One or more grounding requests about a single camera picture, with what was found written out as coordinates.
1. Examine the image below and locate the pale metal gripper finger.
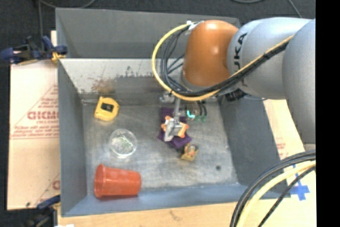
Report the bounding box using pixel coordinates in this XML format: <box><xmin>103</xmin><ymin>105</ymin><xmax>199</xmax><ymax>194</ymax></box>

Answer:
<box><xmin>164</xmin><ymin>119</ymin><xmax>175</xmax><ymax>142</ymax></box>
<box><xmin>173</xmin><ymin>121</ymin><xmax>186</xmax><ymax>137</ymax></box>

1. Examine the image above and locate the grey metal bin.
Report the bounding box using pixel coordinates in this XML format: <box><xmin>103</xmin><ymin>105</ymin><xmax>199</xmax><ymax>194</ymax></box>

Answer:
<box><xmin>55</xmin><ymin>7</ymin><xmax>290</xmax><ymax>217</ymax></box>

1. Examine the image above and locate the small yellow and brown toy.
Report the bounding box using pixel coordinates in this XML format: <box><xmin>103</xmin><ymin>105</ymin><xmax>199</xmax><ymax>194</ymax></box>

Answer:
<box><xmin>181</xmin><ymin>142</ymin><xmax>200</xmax><ymax>162</ymax></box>

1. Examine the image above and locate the clear glass bowl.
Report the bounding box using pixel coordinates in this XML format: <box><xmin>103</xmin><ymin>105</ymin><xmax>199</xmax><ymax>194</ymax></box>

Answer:
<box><xmin>108</xmin><ymin>128</ymin><xmax>138</xmax><ymax>159</ymax></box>

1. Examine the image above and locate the orange plastic cup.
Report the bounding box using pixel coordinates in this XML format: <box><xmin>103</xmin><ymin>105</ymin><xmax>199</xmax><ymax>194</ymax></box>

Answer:
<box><xmin>93</xmin><ymin>164</ymin><xmax>142</xmax><ymax>199</ymax></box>

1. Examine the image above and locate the orange and white toy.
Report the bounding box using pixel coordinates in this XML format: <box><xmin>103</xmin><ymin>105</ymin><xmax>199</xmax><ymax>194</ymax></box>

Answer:
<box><xmin>161</xmin><ymin>115</ymin><xmax>190</xmax><ymax>139</ymax></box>

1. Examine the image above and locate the brown cardboard board red print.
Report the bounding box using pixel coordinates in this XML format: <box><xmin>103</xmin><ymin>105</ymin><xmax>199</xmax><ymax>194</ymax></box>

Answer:
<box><xmin>6</xmin><ymin>30</ymin><xmax>316</xmax><ymax>211</ymax></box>

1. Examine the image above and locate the black cylinder on white bracket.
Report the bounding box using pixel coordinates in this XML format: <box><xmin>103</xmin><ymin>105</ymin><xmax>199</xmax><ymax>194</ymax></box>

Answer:
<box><xmin>216</xmin><ymin>89</ymin><xmax>245</xmax><ymax>103</ymax></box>

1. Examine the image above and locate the purple cloth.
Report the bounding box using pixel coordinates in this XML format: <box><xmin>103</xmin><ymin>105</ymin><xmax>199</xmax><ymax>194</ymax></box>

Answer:
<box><xmin>157</xmin><ymin>106</ymin><xmax>193</xmax><ymax>152</ymax></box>

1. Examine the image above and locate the yellow tape measure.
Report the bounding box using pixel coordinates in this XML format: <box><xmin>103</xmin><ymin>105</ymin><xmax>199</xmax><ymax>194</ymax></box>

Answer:
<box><xmin>93</xmin><ymin>96</ymin><xmax>121</xmax><ymax>122</ymax></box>

